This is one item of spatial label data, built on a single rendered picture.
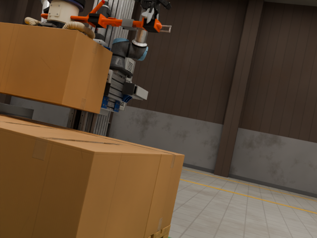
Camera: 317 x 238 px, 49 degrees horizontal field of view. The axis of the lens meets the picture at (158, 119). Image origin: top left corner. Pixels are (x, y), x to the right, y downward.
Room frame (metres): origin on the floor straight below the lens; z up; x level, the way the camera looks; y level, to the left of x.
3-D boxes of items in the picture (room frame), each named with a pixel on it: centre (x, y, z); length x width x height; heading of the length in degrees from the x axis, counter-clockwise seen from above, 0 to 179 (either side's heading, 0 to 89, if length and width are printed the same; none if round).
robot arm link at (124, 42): (2.59, 0.39, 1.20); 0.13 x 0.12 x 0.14; 98
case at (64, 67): (2.08, 0.72, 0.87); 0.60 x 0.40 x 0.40; 70
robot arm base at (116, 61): (2.59, 0.40, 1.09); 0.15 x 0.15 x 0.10
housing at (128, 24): (1.92, 0.27, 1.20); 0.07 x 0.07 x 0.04; 69
